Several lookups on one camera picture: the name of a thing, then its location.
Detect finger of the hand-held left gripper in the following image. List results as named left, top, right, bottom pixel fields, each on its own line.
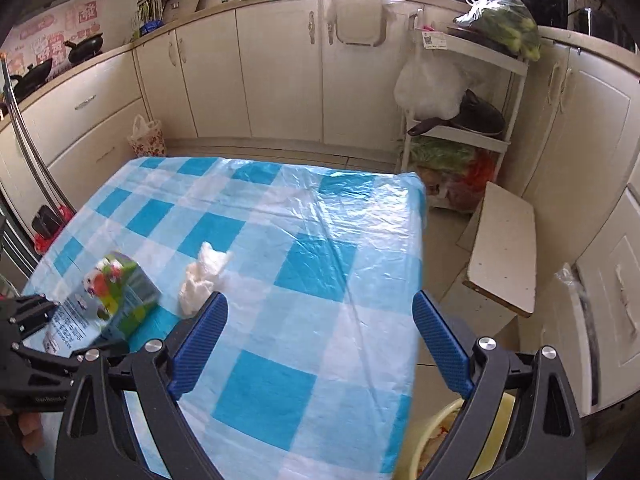
left=12, top=337, right=130, bottom=378
left=0, top=295, right=58, bottom=346

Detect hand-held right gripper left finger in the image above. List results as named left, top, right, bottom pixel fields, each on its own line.
left=54, top=290, right=228, bottom=480

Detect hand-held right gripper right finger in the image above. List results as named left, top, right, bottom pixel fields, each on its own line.
left=412, top=290, right=588, bottom=480

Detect white tissue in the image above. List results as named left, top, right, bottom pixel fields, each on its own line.
left=179, top=241, right=235, bottom=318

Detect pale yellow trash bin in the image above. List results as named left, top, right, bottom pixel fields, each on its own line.
left=410, top=392, right=518, bottom=480

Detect person's left hand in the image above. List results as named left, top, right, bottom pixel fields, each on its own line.
left=0, top=402, right=42, bottom=456

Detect black rectangular object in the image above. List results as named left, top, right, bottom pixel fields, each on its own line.
left=31, top=205, right=65, bottom=238

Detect white wooden stool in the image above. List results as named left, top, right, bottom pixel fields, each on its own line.
left=462, top=181, right=538, bottom=318

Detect blue checkered plastic tablecloth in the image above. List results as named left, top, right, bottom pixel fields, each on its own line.
left=22, top=156, right=428, bottom=480

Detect bag of brown vegetables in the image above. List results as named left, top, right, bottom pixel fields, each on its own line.
left=425, top=170, right=483, bottom=211

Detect red plastic bag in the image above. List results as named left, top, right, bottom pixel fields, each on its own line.
left=457, top=152, right=498, bottom=196

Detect loose green leafy vegetables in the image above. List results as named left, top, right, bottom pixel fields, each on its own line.
left=410, top=137, right=483, bottom=171

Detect floral bin with white bag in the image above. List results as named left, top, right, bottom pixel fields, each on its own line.
left=127, top=115, right=167, bottom=158

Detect black frying pan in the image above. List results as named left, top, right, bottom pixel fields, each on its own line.
left=410, top=89, right=507, bottom=138

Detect black wok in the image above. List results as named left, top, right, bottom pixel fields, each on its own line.
left=9, top=57, right=54, bottom=100

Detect white plastic bag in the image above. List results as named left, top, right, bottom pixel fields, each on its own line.
left=394, top=52, right=481, bottom=118

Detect black cooking pot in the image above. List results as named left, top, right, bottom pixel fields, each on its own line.
left=64, top=32, right=104, bottom=64

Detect cream kitchen cabinets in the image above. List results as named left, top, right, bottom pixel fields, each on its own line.
left=0, top=0, right=640, bottom=411

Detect white storage rack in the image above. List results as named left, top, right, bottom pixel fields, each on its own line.
left=397, top=25, right=531, bottom=213

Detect bag of green vegetables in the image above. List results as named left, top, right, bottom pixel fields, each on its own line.
left=452, top=0, right=543, bottom=61

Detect white hanging bin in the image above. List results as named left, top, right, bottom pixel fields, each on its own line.
left=327, top=0, right=393, bottom=47

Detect grey metal frame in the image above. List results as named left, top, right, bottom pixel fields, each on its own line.
left=0, top=200, right=38, bottom=291

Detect metal broom handle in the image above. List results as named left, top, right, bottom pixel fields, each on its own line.
left=0, top=52, right=76, bottom=216

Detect pink wall sticker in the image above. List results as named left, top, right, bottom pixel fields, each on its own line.
left=10, top=0, right=101, bottom=68

